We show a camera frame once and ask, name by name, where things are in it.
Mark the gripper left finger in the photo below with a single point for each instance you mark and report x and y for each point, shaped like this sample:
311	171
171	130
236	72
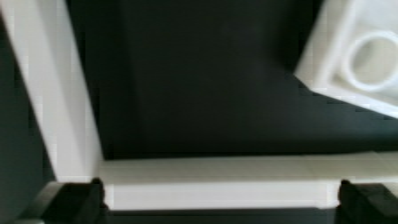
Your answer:
67	204

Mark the white square table top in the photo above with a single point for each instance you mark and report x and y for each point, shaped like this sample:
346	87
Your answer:
348	62

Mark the white U-shaped fence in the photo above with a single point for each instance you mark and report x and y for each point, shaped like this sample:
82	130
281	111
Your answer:
163	184

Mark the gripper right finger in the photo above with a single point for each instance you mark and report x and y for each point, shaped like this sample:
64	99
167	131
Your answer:
368	204

